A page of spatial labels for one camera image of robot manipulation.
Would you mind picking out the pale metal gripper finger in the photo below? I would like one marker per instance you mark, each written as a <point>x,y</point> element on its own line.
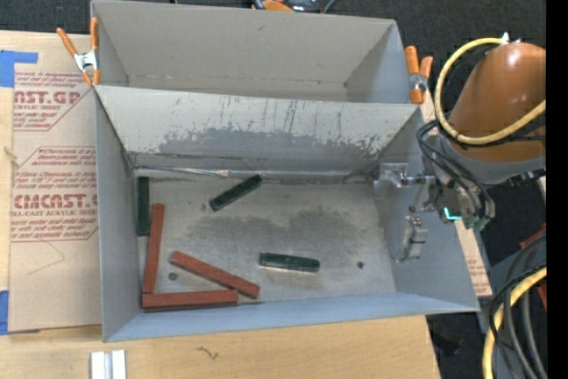
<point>413,242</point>
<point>392,177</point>

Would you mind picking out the dark green flat block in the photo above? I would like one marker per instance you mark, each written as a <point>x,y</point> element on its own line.
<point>143,208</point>
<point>288,262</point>
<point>235,193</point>

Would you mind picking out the grey metal bin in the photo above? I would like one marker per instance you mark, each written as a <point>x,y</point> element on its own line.
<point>275,231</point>

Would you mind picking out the red-brown flat block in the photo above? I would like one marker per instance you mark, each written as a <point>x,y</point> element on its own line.
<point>215,274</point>
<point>154,248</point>
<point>188,299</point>

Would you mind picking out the brown cardboard board, red print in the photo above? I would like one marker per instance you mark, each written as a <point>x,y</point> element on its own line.
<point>53,262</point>

